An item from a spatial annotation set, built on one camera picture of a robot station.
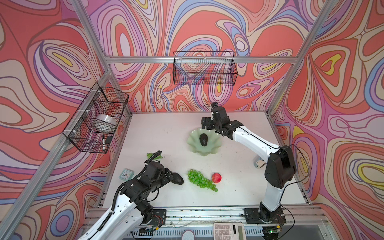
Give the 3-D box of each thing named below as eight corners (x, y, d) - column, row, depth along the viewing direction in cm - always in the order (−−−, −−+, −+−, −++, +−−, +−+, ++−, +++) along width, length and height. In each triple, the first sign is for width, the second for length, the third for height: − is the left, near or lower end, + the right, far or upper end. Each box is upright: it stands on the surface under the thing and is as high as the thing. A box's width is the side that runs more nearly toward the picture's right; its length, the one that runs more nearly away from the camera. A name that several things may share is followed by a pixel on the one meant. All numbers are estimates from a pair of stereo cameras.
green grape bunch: (186, 178, 87) (185, 175, 83) (191, 170, 91) (191, 166, 87) (214, 197, 81) (215, 194, 77) (219, 187, 84) (220, 184, 80)
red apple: (212, 183, 86) (212, 181, 82) (211, 175, 89) (212, 172, 86) (220, 183, 86) (221, 181, 82) (219, 175, 89) (220, 172, 86)
